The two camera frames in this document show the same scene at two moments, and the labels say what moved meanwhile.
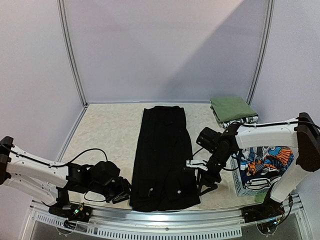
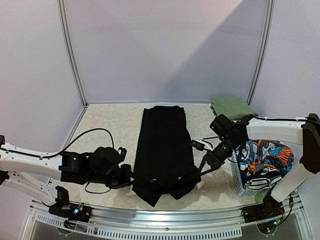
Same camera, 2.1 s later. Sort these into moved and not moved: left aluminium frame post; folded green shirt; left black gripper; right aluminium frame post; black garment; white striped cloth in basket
Moved: black garment; left black gripper
Not moved: right aluminium frame post; folded green shirt; white striped cloth in basket; left aluminium frame post
